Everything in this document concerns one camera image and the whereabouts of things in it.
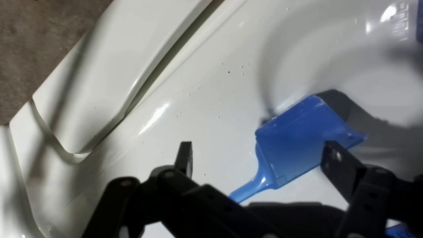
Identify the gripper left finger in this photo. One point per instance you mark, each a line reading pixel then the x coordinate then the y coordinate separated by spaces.
pixel 185 195

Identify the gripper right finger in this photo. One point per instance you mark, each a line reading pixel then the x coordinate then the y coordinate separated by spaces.
pixel 370 191

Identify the white round sink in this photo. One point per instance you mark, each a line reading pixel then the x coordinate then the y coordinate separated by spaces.
pixel 347 49

